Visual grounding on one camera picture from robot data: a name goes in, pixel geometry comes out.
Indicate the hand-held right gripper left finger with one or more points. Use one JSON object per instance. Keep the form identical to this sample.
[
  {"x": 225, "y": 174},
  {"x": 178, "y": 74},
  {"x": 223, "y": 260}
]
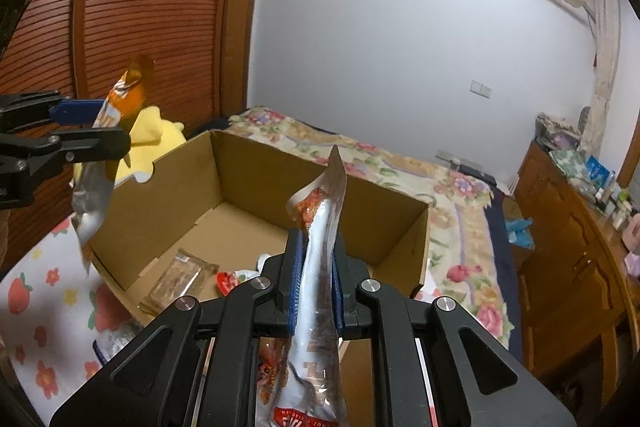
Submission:
[{"x": 295, "y": 277}]

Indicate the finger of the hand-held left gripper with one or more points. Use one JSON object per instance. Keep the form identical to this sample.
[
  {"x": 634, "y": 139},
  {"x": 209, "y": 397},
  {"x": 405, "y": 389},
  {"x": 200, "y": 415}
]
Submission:
[
  {"x": 75, "y": 112},
  {"x": 95, "y": 146}
]

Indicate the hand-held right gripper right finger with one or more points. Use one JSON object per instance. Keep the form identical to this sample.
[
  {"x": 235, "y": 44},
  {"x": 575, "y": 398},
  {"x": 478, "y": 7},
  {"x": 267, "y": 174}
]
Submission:
[{"x": 337, "y": 287}]

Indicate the orange silver snack packet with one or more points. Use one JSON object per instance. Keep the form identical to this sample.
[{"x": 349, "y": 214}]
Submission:
[{"x": 90, "y": 192}]

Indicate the white red-print snack packet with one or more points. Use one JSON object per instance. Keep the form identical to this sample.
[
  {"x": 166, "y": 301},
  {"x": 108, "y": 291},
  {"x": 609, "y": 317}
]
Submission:
[{"x": 320, "y": 232}]

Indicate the cardboard box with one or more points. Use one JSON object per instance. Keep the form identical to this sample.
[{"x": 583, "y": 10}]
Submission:
[{"x": 250, "y": 177}]

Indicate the red white snack packet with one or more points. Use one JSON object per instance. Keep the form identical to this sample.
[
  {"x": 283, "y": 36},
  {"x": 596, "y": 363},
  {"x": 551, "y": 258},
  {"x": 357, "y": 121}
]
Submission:
[{"x": 232, "y": 282}]

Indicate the yellow plush toy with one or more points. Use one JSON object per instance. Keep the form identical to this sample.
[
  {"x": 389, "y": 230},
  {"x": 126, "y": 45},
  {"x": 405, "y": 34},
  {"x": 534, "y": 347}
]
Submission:
[{"x": 155, "y": 127}]

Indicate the brown snack packet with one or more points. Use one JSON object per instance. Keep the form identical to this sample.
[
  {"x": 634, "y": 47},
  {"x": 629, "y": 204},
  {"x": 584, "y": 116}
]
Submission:
[{"x": 175, "y": 282}]

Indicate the wooden louvered wardrobe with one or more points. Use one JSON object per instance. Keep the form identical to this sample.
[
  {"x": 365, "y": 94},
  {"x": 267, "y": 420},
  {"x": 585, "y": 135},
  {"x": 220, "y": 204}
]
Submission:
[{"x": 150, "y": 7}]

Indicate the floral blanket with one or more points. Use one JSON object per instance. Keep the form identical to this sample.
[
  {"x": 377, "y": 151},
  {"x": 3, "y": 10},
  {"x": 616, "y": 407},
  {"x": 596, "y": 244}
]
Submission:
[{"x": 400, "y": 172}]

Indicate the blue cloth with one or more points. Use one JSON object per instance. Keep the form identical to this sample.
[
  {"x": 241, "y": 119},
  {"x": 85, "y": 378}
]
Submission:
[{"x": 520, "y": 232}]

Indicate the wooden sideboard cabinet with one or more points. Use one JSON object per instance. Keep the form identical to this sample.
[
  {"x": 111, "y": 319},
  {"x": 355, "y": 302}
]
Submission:
[{"x": 565, "y": 257}]

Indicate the pile of folded cloths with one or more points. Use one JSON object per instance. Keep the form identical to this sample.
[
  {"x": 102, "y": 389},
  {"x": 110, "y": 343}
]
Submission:
[{"x": 562, "y": 142}]

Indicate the blue box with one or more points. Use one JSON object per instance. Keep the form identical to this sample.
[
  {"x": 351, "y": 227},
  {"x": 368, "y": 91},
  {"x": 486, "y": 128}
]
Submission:
[{"x": 600, "y": 172}]

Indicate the purple cloth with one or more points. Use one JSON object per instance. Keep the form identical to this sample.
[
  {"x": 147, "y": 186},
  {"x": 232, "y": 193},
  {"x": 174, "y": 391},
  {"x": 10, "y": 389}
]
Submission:
[{"x": 634, "y": 264}]

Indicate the pink bottle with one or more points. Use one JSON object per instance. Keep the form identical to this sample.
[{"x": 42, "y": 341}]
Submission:
[{"x": 632, "y": 232}]

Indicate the floral curtain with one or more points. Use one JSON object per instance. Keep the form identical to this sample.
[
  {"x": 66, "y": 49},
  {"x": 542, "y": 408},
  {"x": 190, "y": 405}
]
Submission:
[{"x": 605, "y": 57}]

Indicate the white wall switch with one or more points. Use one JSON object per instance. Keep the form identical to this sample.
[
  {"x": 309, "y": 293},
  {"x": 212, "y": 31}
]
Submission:
[{"x": 481, "y": 88}]

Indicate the wooden window frame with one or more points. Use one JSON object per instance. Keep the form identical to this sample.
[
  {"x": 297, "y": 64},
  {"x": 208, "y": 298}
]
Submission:
[{"x": 631, "y": 157}]

